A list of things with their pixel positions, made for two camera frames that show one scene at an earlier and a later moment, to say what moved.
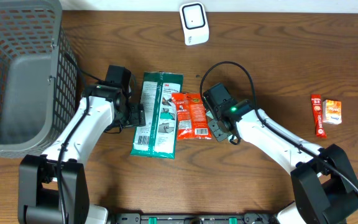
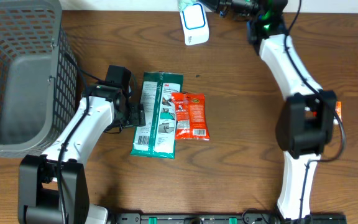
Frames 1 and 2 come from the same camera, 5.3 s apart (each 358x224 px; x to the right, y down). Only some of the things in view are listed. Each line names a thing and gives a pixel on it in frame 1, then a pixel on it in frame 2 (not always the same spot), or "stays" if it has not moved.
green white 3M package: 158,137 stays
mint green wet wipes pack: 209,113 to 183,4
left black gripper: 137,115 stays
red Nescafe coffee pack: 192,119 stays
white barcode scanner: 194,22 stays
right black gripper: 219,134 to 223,5
